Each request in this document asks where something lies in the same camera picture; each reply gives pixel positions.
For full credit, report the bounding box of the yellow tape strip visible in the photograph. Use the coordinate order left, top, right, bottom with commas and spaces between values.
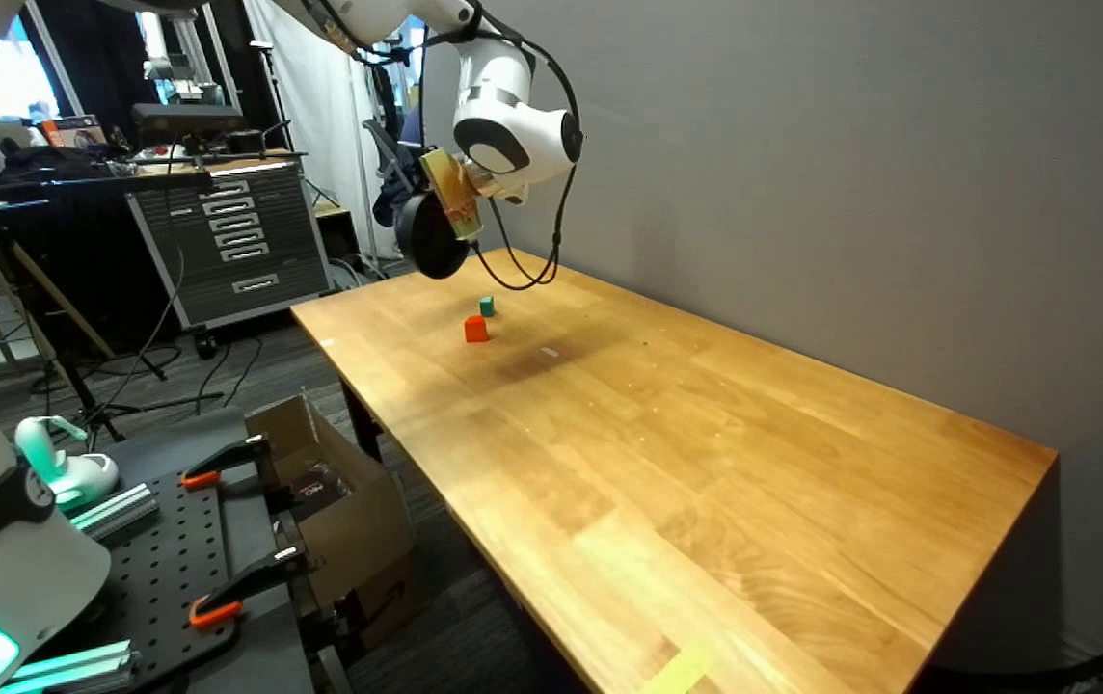
637, 639, 718, 694

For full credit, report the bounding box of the brown cardboard box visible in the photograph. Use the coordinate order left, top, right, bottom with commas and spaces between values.
244, 393, 420, 611

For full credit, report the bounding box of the wrist camera with tan mount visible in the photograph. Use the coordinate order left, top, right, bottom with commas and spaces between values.
416, 143, 484, 242

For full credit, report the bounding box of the orange-handled black clamp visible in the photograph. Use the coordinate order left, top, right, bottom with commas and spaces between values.
186, 543, 312, 633
176, 431, 272, 496

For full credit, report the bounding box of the black floor cable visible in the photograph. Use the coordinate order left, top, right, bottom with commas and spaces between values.
920, 615, 1103, 694

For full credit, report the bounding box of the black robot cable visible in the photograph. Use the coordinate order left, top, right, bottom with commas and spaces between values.
466, 0, 585, 297

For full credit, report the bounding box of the teal and white device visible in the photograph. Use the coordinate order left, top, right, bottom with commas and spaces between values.
11, 414, 123, 517

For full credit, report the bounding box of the black equipment box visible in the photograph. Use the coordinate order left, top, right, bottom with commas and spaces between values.
126, 97, 247, 152

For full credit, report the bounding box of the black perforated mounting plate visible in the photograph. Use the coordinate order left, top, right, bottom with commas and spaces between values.
43, 473, 322, 694

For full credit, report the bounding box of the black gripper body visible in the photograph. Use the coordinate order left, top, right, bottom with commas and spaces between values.
456, 192, 492, 252

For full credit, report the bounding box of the black bowl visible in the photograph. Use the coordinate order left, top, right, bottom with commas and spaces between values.
388, 188, 472, 280

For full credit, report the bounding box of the aluminium extrusion bar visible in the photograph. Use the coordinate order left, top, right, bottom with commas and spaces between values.
65, 478, 159, 539
0, 638, 139, 694

